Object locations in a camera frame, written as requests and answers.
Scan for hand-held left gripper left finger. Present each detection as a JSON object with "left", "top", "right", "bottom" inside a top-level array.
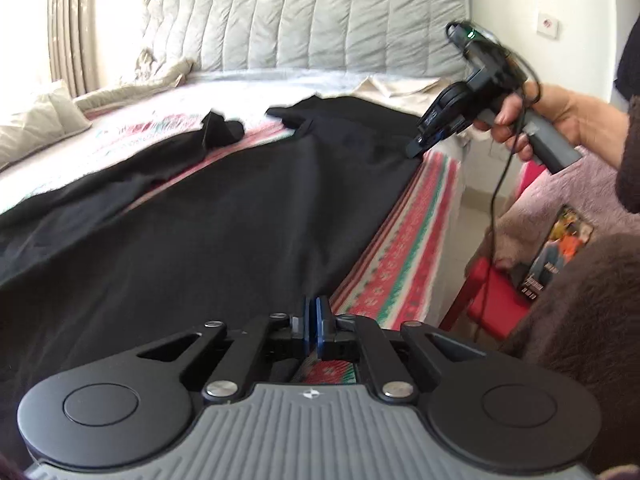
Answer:
[{"left": 136, "top": 296, "right": 318, "bottom": 406}]

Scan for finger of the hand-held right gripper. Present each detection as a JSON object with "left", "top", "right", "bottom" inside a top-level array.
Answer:
[{"left": 406, "top": 96, "right": 462, "bottom": 160}]

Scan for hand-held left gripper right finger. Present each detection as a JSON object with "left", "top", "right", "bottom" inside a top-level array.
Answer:
[{"left": 315, "top": 295, "right": 488, "bottom": 406}]

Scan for black pants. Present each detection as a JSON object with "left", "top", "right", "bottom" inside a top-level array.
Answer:
[{"left": 0, "top": 95, "right": 426, "bottom": 466}]

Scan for person's right hand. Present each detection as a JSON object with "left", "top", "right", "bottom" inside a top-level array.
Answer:
[{"left": 490, "top": 82, "right": 630, "bottom": 167}]

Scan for beige cloth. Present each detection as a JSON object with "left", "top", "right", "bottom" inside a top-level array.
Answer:
[{"left": 350, "top": 75, "right": 442, "bottom": 112}]

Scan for printed red green blanket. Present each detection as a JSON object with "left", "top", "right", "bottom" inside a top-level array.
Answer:
[{"left": 0, "top": 105, "right": 463, "bottom": 386}]

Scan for dark hanging cloth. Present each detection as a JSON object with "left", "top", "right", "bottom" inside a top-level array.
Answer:
[{"left": 612, "top": 0, "right": 640, "bottom": 106}]

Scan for pink fluffy blanket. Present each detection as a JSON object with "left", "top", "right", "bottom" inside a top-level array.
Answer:
[{"left": 472, "top": 147, "right": 640, "bottom": 281}]

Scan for grey quilted headboard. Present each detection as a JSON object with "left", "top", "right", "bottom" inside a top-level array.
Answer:
[{"left": 135, "top": 0, "right": 473, "bottom": 78}]

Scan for colourful magazine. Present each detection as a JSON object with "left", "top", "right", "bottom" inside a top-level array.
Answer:
[{"left": 517, "top": 204, "right": 596, "bottom": 302}]

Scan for red stool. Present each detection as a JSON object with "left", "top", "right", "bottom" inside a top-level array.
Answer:
[{"left": 442, "top": 160, "right": 543, "bottom": 341}]

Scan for person's brown fleece garment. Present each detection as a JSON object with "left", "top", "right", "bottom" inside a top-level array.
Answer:
[{"left": 500, "top": 232, "right": 640, "bottom": 480}]

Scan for beige crumpled duvet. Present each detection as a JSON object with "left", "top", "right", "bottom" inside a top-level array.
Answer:
[{"left": 75, "top": 0, "right": 196, "bottom": 111}]

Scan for grey pillow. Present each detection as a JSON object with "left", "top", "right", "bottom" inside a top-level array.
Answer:
[{"left": 0, "top": 80, "right": 93, "bottom": 168}]

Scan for beige patterned curtain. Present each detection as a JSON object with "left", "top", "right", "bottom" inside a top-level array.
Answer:
[{"left": 47, "top": 0, "right": 108, "bottom": 98}]

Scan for white wall socket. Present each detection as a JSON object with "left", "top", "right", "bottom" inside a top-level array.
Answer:
[{"left": 534, "top": 9, "right": 562, "bottom": 39}]

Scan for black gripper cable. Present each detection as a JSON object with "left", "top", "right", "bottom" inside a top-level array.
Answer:
[{"left": 470, "top": 50, "right": 543, "bottom": 346}]

